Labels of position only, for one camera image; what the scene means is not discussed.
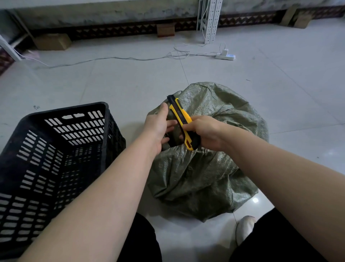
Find white metal shelf rack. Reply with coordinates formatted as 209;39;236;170
0;0;224;61

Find green woven sack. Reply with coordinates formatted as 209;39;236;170
147;82;270;223

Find black trousers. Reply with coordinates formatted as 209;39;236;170
117;208;328;262

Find white right shoe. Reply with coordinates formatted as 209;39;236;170
235;215;257;247

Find person's right hand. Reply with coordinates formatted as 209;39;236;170
179;115;230;152

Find small brown cardboard carton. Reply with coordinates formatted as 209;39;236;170
156;23;176;38

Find person's left forearm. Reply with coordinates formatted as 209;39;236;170
17;135;160;262

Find large tan cardboard carton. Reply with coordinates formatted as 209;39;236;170
34;33;72;51

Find black plastic crate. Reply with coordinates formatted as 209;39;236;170
0;101;127;259

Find person's right forearm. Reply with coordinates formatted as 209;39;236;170
218;127;345;262

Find white power cable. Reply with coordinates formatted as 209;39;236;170
16;43;227;68

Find person's left hand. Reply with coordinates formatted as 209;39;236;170
143;102;178;154

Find yellow black utility knife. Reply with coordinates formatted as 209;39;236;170
167;94;201;151

